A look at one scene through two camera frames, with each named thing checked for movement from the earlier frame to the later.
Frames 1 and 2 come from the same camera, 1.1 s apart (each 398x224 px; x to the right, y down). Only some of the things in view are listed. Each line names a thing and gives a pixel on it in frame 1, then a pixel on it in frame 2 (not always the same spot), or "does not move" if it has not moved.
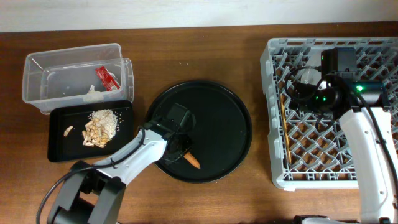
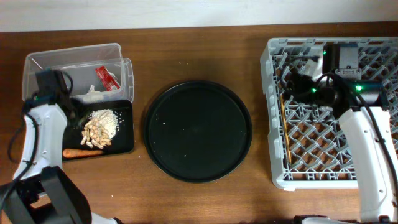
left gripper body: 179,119 to 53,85
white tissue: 94,96 does not move
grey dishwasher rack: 303,155 does not move
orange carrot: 192,160 to 71,152
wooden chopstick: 283,117 does not move
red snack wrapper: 107,78 does not move
